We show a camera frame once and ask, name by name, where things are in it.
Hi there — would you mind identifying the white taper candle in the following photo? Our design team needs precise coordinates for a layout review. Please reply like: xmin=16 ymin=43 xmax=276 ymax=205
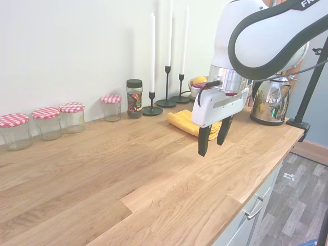
xmin=179 ymin=5 xmax=190 ymax=75
xmin=150 ymin=11 xmax=156 ymax=93
xmin=166 ymin=0 xmax=173 ymax=67

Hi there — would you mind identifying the wooden skirting board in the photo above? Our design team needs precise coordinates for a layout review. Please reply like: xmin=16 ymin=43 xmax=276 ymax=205
xmin=292 ymin=140 xmax=328 ymax=166

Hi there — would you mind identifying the black clamp camera stand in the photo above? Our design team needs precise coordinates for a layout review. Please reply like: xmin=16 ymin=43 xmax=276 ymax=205
xmin=286 ymin=35 xmax=328 ymax=143

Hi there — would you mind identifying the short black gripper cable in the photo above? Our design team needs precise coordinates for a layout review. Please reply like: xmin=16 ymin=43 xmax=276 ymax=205
xmin=196 ymin=80 xmax=221 ymax=106

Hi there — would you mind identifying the yellow lemon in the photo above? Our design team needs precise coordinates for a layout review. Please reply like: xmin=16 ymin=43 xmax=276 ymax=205
xmin=192 ymin=76 xmax=209 ymax=87

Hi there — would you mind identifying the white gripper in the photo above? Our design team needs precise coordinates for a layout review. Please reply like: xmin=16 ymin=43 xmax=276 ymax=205
xmin=191 ymin=87 xmax=251 ymax=157

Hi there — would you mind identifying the pale grey base cabinet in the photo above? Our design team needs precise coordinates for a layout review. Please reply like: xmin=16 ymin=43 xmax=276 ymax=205
xmin=212 ymin=158 xmax=284 ymax=246

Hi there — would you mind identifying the black tripod leg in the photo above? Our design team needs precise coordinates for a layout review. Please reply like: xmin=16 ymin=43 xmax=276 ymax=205
xmin=317 ymin=207 xmax=328 ymax=246

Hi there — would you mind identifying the shiny steel kettle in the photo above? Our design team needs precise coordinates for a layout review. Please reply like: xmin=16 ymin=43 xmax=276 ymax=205
xmin=250 ymin=74 xmax=293 ymax=127

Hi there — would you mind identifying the black candle holder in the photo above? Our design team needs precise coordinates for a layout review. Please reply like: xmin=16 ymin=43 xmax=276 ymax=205
xmin=142 ymin=91 xmax=163 ymax=116
xmin=155 ymin=66 xmax=177 ymax=108
xmin=170 ymin=73 xmax=191 ymax=104

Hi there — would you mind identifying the long black cable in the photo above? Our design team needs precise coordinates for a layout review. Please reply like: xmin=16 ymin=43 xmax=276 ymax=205
xmin=252 ymin=59 xmax=328 ymax=83

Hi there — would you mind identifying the silver drawer handle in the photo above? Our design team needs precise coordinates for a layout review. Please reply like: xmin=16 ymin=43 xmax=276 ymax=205
xmin=244 ymin=196 xmax=264 ymax=220

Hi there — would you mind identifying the yellow cloth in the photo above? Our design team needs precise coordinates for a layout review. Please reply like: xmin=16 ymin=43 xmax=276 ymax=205
xmin=167 ymin=109 xmax=222 ymax=141

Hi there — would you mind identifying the glass jar red checked lid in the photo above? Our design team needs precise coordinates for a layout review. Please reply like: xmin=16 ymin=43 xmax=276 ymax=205
xmin=100 ymin=94 xmax=122 ymax=122
xmin=32 ymin=107 xmax=63 ymax=141
xmin=59 ymin=102 xmax=86 ymax=134
xmin=0 ymin=113 xmax=33 ymax=151

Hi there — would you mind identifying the coffee jar black lid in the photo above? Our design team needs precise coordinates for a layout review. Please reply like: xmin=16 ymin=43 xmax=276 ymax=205
xmin=126 ymin=79 xmax=144 ymax=119

